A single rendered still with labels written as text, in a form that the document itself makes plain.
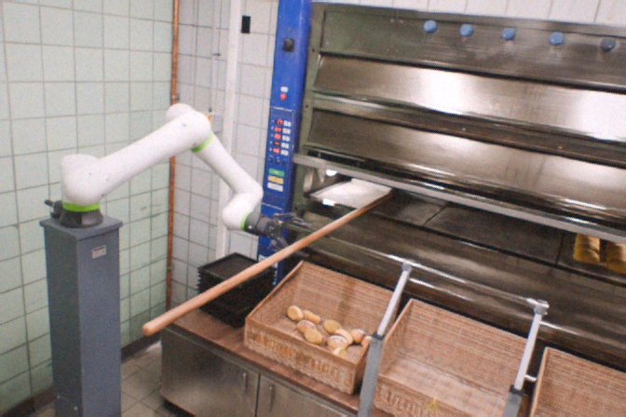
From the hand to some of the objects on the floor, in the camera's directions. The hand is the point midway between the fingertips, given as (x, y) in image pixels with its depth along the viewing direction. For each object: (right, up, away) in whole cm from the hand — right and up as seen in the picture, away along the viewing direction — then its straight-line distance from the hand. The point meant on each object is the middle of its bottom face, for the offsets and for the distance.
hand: (305, 239), depth 192 cm
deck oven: (+101, -92, +141) cm, 197 cm away
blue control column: (+17, -68, +182) cm, 195 cm away
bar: (+13, -119, +28) cm, 123 cm away
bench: (+38, -119, +39) cm, 131 cm away
